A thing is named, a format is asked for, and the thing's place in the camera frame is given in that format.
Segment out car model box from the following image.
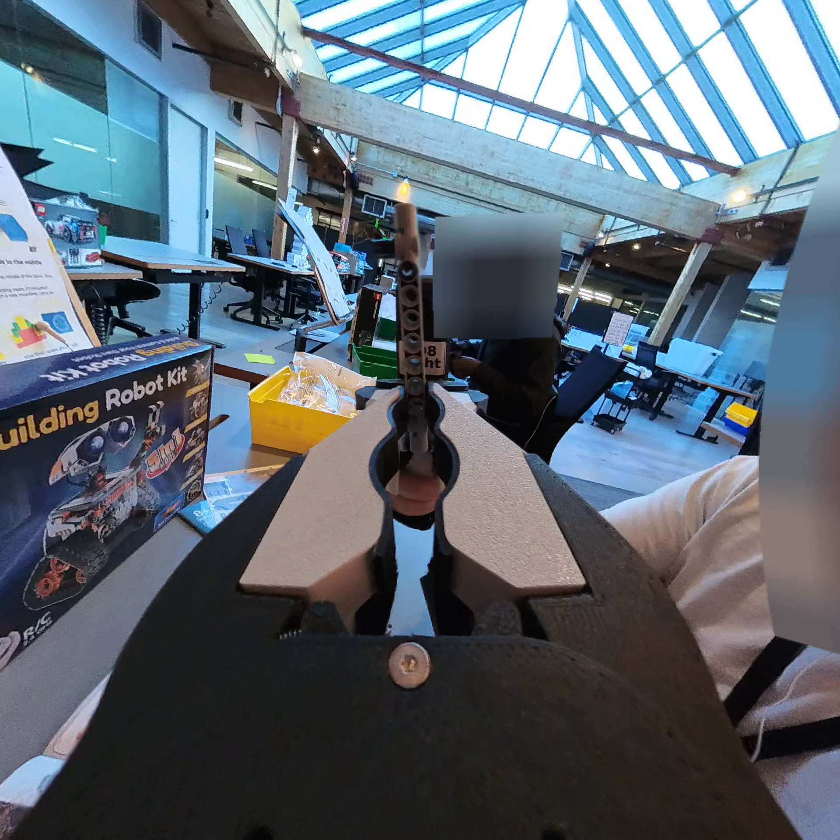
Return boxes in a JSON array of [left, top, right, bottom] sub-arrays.
[[38, 196, 105, 270]]

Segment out white instruction sheet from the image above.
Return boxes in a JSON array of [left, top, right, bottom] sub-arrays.
[[0, 146, 96, 367]]

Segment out person's right hand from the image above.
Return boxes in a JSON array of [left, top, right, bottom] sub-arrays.
[[386, 467, 450, 521]]

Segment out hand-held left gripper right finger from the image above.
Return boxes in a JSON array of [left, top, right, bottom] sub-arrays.
[[425, 383, 588, 636]]

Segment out clear plastic bags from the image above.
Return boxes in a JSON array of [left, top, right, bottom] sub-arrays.
[[274, 350, 378, 417]]

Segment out dark grey perforated beam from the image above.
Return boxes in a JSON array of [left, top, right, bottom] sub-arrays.
[[392, 201, 439, 463]]

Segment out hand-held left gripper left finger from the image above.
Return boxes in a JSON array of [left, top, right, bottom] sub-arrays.
[[238, 385, 404, 636]]

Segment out brown desk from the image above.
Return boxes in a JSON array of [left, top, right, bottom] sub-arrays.
[[213, 328, 358, 389]]

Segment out black office chair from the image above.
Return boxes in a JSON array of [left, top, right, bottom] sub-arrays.
[[551, 344, 630, 460]]

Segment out tilted white board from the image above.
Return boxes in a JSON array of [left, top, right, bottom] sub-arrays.
[[274, 197, 355, 327]]

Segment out person in white sleeve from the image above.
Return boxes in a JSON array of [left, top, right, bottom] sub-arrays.
[[600, 455, 840, 840]]

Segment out blue robot kit box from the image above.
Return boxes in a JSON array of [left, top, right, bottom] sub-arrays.
[[0, 332, 215, 672]]

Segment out wood-edged desk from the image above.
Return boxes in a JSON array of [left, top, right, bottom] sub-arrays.
[[66, 235, 247, 342]]

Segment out black strap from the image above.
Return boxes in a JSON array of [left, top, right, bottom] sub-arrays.
[[724, 635, 809, 762]]

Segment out yellow plastic bin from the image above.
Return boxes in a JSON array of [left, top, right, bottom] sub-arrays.
[[247, 364, 361, 455]]

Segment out black rolling cart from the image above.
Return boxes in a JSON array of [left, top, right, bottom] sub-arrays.
[[589, 382, 636, 435]]

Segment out blue leaflet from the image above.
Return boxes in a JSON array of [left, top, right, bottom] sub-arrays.
[[177, 474, 232, 534]]

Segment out grey desk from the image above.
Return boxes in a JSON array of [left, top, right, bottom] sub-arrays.
[[0, 377, 296, 782]]

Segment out dark carton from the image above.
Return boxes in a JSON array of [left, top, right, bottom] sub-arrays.
[[350, 282, 400, 355]]

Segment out green plastic bin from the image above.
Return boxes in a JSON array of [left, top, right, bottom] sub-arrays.
[[351, 343, 401, 382]]

